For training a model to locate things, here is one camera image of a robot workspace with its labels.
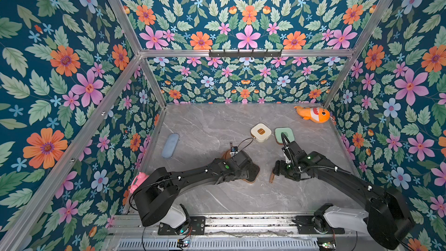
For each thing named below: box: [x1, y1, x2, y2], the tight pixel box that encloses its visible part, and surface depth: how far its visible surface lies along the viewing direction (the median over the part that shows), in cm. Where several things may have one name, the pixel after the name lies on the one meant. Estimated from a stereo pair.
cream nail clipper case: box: [250, 122, 272, 143], surface depth 104 cm
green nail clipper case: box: [274, 127, 296, 145], surface depth 106 cm
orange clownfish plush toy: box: [293, 105, 331, 124], surface depth 107 cm
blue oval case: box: [161, 133, 180, 159], surface depth 100 cm
